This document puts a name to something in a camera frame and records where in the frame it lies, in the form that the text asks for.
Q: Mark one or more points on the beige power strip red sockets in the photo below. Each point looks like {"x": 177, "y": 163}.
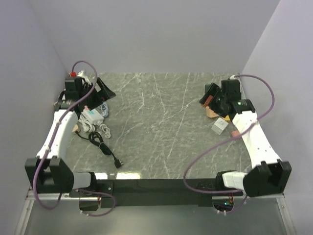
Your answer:
{"x": 76, "y": 129}

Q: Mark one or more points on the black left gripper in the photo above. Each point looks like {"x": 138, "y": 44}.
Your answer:
{"x": 104, "y": 94}

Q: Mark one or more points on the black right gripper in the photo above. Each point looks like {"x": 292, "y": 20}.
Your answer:
{"x": 215, "y": 91}

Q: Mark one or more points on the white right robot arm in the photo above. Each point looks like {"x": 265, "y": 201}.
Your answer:
{"x": 269, "y": 174}

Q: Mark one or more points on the long white power strip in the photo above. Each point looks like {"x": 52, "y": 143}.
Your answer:
{"x": 93, "y": 116}

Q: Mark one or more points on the white cube adapter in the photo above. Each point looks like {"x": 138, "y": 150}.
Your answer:
{"x": 219, "y": 125}

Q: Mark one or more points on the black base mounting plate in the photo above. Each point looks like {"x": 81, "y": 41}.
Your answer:
{"x": 153, "y": 192}

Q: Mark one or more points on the red-brown cube adapter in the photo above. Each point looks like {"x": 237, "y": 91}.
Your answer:
{"x": 207, "y": 101}

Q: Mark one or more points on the aluminium frame rail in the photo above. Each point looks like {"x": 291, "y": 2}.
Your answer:
{"x": 46, "y": 196}

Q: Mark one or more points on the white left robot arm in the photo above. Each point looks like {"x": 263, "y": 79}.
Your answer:
{"x": 48, "y": 172}

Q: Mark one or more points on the pink plug adapter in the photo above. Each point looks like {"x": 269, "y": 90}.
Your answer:
{"x": 235, "y": 133}

